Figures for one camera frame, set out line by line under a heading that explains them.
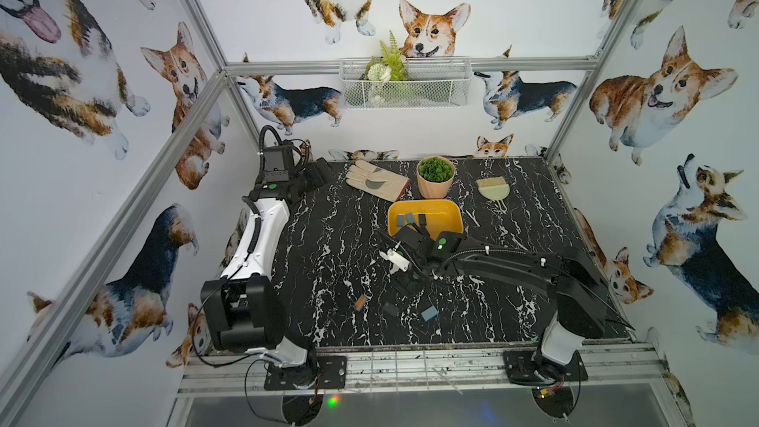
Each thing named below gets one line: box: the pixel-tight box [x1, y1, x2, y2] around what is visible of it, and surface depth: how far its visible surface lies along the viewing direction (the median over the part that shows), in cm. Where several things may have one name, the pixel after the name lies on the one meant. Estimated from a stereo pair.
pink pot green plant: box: [417, 156, 456, 200], surface depth 105 cm
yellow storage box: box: [387, 199, 465, 240], surface depth 105 cm
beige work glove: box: [345, 160, 411, 203], surface depth 116 cm
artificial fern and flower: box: [365, 29, 410, 105], surface depth 84 cm
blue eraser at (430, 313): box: [421, 305, 439, 322], surface depth 85 cm
